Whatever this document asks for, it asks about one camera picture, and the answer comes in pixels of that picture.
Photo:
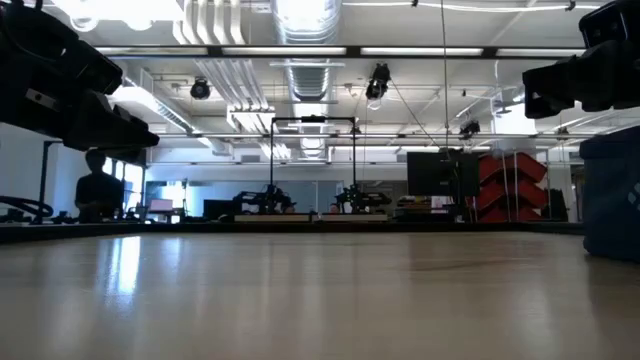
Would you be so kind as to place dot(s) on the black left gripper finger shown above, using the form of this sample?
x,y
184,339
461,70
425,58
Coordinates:
x,y
115,132
130,155

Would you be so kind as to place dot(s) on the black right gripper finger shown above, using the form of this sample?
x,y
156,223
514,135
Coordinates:
x,y
550,77
550,106

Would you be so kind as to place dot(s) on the navy blue backpack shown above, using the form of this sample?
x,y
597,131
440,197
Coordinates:
x,y
610,200

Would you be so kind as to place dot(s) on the background black robot arm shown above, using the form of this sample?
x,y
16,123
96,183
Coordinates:
x,y
360,197
265,200

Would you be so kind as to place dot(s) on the person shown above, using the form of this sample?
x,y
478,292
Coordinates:
x,y
100,192

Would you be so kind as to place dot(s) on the open laptop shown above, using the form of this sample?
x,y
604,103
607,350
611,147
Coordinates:
x,y
161,205

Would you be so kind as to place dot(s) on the red storage bin rack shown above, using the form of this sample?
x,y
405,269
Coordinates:
x,y
520,170

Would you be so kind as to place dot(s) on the black monitor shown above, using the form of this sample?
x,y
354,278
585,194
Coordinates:
x,y
440,175

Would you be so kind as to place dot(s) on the background wooden table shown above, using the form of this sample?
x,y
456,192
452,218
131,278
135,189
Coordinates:
x,y
300,218

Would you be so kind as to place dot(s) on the overhead light bar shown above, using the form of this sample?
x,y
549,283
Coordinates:
x,y
285,51

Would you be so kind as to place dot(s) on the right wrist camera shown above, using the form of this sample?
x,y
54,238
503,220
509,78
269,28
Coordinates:
x,y
605,22

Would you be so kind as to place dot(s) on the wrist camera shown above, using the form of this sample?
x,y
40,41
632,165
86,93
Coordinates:
x,y
605,22
30,22

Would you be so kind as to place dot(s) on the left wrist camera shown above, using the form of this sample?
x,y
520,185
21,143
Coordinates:
x,y
30,22

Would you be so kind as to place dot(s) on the hanging black camera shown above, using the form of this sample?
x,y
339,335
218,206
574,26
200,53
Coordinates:
x,y
377,82
470,128
200,90

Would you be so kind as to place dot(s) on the black aluminium table frame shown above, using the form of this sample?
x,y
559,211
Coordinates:
x,y
300,228

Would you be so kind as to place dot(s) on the black gantry frame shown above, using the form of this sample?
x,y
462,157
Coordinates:
x,y
312,119

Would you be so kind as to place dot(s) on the silver ventilation duct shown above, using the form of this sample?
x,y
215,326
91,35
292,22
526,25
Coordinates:
x,y
307,20

